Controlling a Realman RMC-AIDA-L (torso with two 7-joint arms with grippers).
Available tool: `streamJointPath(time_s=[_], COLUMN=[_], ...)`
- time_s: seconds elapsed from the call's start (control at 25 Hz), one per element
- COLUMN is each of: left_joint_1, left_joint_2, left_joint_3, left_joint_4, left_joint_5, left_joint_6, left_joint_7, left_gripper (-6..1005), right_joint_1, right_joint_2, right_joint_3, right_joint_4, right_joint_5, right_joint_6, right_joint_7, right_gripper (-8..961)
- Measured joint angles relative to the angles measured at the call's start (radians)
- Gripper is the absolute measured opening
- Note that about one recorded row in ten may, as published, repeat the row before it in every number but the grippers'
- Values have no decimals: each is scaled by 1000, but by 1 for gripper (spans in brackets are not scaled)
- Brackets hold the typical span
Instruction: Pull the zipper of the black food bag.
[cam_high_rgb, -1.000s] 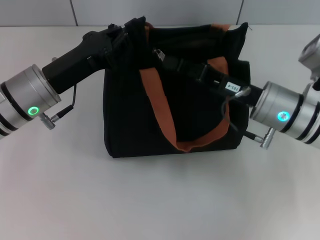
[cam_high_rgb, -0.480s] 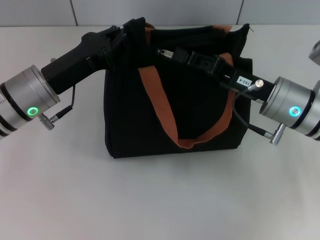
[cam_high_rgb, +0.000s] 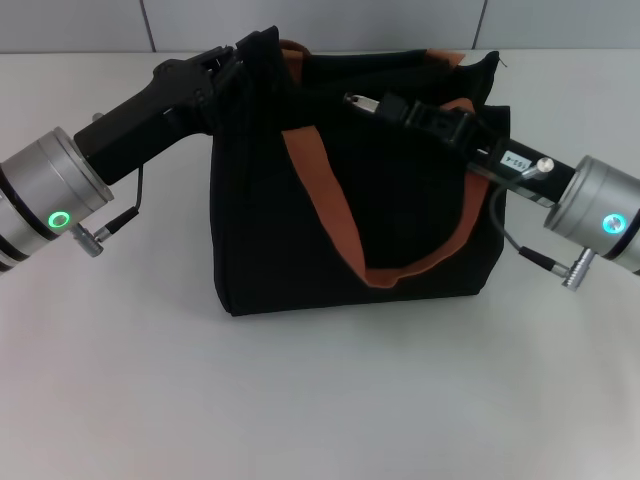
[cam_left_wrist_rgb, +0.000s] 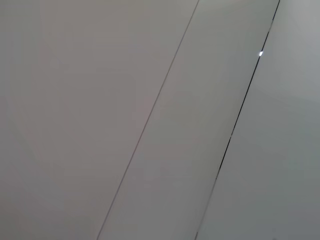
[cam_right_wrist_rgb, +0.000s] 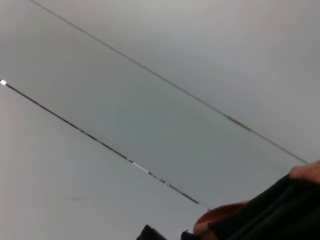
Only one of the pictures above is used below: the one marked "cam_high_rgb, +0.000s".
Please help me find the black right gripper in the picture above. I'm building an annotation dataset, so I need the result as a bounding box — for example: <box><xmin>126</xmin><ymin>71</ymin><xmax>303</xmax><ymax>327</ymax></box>
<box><xmin>379</xmin><ymin>89</ymin><xmax>582</xmax><ymax>208</ymax></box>

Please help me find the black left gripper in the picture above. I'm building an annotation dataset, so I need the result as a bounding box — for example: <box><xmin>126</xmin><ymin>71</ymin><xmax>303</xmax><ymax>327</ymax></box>
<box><xmin>73</xmin><ymin>44</ymin><xmax>249</xmax><ymax>186</ymax></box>

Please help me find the silver zipper pull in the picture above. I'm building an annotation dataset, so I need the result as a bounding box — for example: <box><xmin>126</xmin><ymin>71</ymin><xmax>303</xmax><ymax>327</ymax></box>
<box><xmin>342</xmin><ymin>91</ymin><xmax>384</xmax><ymax>117</ymax></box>

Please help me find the black bag with brown handles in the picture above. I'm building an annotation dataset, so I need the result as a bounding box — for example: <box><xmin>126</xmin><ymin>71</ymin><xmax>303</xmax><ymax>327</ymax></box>
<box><xmin>209</xmin><ymin>25</ymin><xmax>512</xmax><ymax>317</ymax></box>

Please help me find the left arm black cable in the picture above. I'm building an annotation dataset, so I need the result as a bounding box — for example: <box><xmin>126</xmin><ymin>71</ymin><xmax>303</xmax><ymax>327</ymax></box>
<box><xmin>69</xmin><ymin>164</ymin><xmax>146</xmax><ymax>259</ymax></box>

